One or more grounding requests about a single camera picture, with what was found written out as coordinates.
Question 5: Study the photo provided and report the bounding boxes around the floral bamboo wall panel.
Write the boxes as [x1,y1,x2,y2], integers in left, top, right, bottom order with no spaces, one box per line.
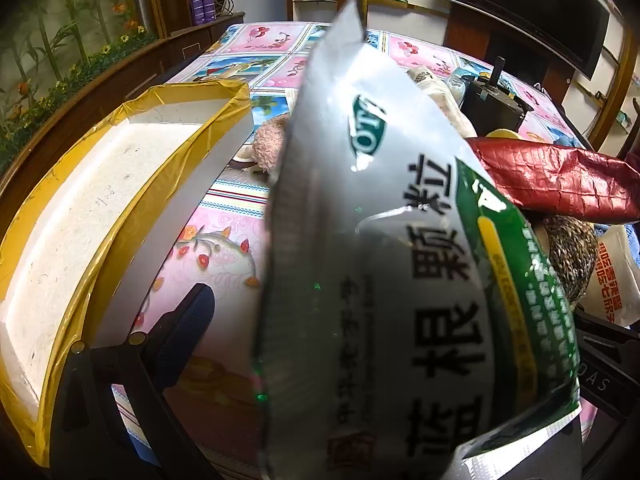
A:
[0,0,161,161]

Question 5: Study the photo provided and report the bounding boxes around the printed tablecloth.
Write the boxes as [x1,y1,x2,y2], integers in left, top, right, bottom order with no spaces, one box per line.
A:
[112,20,601,480]

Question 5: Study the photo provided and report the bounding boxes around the brown speckled knit item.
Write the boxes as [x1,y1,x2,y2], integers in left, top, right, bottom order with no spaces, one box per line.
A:
[537,215,601,306]

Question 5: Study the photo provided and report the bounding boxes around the silver green foil packet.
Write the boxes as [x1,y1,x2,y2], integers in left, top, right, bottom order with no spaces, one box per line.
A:
[252,0,583,480]

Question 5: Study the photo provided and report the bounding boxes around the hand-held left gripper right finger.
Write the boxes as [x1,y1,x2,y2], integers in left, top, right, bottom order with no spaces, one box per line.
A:
[574,309,640,417]

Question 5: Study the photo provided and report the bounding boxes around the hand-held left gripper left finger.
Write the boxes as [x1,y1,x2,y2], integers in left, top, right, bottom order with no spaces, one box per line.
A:
[50,282,217,480]

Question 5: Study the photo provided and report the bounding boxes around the red foil bag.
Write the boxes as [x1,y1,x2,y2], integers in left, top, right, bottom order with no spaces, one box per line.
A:
[467,137,640,223]

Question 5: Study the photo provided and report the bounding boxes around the teal tissue pack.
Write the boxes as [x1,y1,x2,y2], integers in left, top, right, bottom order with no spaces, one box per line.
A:
[444,67,473,98]

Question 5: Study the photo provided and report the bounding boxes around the white packet red print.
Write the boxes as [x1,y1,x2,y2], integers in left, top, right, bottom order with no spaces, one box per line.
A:
[582,225,640,328]

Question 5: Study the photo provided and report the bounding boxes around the wooden television cabinet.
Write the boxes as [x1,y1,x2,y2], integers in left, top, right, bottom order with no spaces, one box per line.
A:
[444,0,576,106]

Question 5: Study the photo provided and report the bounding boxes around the white crinkled plastic packet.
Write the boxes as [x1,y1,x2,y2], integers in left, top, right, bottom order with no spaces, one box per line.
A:
[407,65,476,136]

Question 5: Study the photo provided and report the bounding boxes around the pink plush toy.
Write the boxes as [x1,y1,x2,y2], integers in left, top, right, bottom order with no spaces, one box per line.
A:
[235,115,291,176]

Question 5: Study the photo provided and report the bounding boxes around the black electric motor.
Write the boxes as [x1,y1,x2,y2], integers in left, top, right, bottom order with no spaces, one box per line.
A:
[460,57,536,138]

